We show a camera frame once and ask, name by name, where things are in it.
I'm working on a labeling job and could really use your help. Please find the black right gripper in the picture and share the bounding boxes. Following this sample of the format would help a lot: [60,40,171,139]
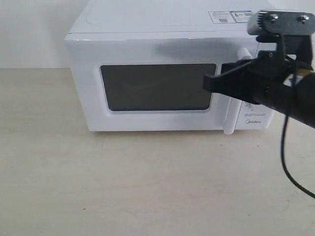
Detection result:
[203,52,299,110]

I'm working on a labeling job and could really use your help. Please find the white microwave door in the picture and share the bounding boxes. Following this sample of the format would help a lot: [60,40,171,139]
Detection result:
[64,33,258,134]

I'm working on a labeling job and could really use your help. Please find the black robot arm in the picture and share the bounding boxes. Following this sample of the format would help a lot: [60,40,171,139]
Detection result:
[203,51,315,127]

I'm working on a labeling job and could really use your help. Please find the white microwave oven body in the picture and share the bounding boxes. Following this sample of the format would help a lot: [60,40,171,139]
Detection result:
[66,0,275,130]

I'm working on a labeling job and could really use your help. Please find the blue label sticker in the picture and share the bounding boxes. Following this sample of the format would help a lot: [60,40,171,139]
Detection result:
[230,10,253,23]

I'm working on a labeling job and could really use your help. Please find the white label sticker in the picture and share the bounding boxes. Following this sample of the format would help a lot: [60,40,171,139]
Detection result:
[209,11,235,24]

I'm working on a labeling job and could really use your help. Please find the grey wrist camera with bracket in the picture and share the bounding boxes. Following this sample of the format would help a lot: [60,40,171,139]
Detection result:
[247,10,315,66]

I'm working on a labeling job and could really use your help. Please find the black cable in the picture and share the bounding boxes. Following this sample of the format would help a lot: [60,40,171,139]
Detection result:
[282,55,315,199]

